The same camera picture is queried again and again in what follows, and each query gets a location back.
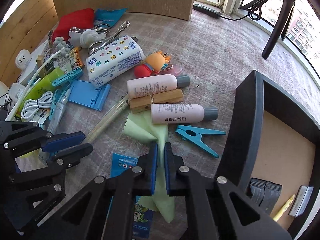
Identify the blue foil packet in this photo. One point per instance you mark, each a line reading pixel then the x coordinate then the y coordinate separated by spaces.
pixel 110 16

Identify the white and blue bottle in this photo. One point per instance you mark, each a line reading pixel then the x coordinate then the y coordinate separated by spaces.
pixel 16 91

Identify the large metal clip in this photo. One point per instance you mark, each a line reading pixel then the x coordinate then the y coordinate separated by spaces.
pixel 120 31
pixel 100 27

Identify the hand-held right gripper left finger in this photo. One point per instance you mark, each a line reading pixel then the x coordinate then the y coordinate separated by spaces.
pixel 154 167

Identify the white charger plug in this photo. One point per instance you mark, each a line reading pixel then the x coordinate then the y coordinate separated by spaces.
pixel 23 60

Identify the teal plastic clothespin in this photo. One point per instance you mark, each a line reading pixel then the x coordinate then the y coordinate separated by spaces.
pixel 67 77

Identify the black tripod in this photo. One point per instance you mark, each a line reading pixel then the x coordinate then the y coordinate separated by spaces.
pixel 272 37

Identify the translucent white tube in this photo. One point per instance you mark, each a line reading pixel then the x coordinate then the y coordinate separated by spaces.
pixel 58 112

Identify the red cloth pouch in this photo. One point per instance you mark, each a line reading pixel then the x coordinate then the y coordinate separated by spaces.
pixel 75 20

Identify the black power strip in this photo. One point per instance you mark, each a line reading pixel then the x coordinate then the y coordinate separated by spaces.
pixel 207 10

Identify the black storage box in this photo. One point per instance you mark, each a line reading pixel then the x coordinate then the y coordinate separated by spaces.
pixel 247 110

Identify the small orange snack packet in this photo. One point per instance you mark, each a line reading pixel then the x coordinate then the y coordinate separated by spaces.
pixel 43 115

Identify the white stick with grey flower head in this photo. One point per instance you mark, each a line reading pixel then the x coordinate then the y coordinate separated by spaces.
pixel 37 72

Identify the small white box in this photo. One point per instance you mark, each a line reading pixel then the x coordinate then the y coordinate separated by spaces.
pixel 300 201

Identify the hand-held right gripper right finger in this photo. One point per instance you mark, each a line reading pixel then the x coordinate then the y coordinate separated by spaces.
pixel 167 170

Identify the blue plastic clothespin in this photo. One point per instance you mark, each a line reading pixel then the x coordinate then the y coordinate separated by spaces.
pixel 56 97
pixel 192 135

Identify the pink bottle with grey cap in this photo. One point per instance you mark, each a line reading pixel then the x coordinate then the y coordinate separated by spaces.
pixel 175 112
pixel 150 86

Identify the wooden board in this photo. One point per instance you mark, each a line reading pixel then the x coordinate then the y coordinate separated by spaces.
pixel 25 25

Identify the blue phone stand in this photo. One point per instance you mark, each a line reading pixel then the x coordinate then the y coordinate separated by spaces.
pixel 82 92

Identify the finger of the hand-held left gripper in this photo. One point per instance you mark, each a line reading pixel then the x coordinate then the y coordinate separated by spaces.
pixel 77 152
pixel 65 140

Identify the light green cleaning cloth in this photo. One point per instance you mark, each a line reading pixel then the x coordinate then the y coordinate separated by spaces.
pixel 150 130

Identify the green tube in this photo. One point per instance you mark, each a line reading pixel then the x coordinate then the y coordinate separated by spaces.
pixel 47 80

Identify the black foil packets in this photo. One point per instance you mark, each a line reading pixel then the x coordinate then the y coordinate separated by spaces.
pixel 265 192

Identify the crumpled white wrap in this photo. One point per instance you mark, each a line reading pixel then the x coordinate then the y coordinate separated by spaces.
pixel 88 37

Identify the white star-print tissue pack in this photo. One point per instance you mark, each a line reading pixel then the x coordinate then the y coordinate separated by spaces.
pixel 112 60

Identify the blue cartoon packet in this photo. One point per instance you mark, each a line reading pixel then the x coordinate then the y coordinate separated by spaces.
pixel 122 165

